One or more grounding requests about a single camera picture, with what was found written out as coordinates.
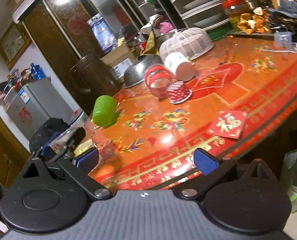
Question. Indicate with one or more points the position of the dark wooden cabinet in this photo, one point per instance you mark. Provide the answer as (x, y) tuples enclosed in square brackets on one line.
[(61, 31)]

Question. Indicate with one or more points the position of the red fu paper square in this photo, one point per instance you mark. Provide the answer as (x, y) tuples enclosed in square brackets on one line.
[(228, 124)]

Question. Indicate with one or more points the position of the green plastic cup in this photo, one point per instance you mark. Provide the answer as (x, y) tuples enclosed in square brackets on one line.
[(104, 111)]

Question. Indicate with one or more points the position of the cardboard box with label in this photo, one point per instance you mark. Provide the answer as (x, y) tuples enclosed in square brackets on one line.
[(119, 59)]

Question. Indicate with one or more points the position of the dried orange peels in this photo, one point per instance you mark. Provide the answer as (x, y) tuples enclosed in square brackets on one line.
[(255, 22)]

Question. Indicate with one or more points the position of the large steel bowl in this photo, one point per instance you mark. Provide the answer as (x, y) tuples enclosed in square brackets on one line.
[(159, 40)]

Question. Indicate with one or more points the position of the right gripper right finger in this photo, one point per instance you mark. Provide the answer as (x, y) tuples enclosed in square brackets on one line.
[(213, 171)]

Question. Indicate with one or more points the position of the red lid pickle jar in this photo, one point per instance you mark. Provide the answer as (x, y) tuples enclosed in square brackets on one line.
[(234, 9)]

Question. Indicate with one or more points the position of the white paper cup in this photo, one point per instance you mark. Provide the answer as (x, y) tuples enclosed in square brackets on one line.
[(180, 66)]

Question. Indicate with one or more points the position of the red banded clear cup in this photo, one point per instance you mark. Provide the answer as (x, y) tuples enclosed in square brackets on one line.
[(158, 79)]

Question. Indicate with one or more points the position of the framed wall picture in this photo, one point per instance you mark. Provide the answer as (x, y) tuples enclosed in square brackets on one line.
[(13, 44)]

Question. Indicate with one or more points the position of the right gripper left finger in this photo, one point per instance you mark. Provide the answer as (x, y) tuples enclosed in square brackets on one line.
[(78, 169)]

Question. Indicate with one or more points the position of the blue water bottle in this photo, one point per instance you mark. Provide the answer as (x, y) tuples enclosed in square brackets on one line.
[(37, 72)]

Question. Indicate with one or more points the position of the red polka dot cupcake liner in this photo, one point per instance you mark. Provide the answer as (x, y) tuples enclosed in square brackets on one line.
[(178, 92)]

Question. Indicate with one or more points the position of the black clothes pile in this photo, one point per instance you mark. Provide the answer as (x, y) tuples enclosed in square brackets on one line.
[(50, 128)]

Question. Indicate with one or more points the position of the blue white snack bag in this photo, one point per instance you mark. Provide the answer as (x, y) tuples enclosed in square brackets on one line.
[(103, 33)]

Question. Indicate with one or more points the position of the steel colander bowl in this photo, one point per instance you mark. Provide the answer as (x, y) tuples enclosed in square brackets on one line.
[(134, 74)]

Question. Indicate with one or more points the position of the white tiered dish rack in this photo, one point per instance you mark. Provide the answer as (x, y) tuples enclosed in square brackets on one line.
[(204, 14)]

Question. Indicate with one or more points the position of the cola bottle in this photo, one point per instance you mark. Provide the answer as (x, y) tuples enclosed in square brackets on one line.
[(141, 42)]

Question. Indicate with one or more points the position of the grey small fridge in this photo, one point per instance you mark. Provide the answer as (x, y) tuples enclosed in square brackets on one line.
[(35, 103)]

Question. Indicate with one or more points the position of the brown plastic pitcher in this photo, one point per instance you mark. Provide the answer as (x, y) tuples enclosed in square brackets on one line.
[(92, 76)]

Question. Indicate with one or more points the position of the white mesh food cover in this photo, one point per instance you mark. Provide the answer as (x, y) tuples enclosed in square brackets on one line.
[(192, 43)]

